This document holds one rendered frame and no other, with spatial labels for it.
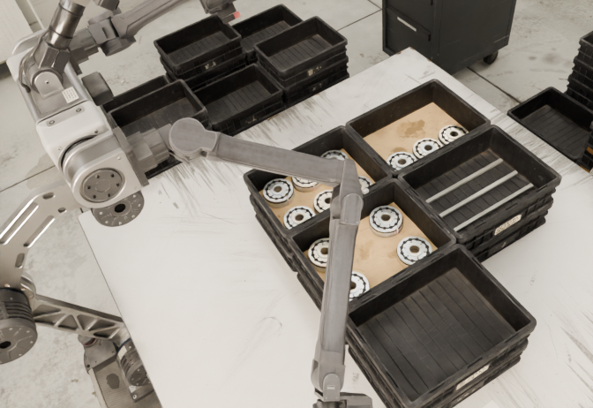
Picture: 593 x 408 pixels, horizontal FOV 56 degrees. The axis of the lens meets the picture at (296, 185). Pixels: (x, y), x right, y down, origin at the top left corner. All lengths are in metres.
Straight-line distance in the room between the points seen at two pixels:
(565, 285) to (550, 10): 2.67
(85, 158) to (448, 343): 1.02
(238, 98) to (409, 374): 1.88
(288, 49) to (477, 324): 1.92
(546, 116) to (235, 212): 1.67
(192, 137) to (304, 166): 0.25
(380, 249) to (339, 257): 0.50
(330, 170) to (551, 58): 2.73
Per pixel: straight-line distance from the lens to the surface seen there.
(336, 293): 1.25
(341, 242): 1.25
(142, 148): 1.22
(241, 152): 1.24
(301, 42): 3.12
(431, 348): 1.59
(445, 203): 1.86
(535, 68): 3.75
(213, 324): 1.83
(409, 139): 2.04
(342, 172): 1.27
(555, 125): 2.99
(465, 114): 2.05
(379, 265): 1.71
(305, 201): 1.87
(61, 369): 2.82
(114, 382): 2.40
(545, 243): 1.98
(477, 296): 1.68
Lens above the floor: 2.27
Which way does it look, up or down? 49 degrees down
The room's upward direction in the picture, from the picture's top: 11 degrees counter-clockwise
